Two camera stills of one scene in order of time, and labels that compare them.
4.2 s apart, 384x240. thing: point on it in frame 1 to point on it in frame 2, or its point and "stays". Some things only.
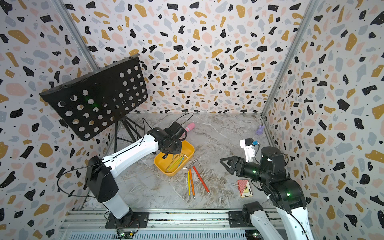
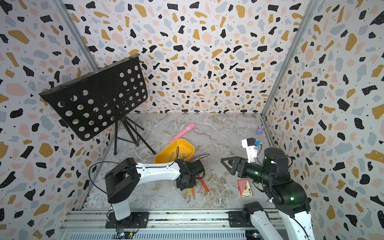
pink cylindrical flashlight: x=189 y=127 stays
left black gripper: x=180 y=144 to x=182 y=187
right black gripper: x=236 y=161 stays
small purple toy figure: x=260 y=131 stays
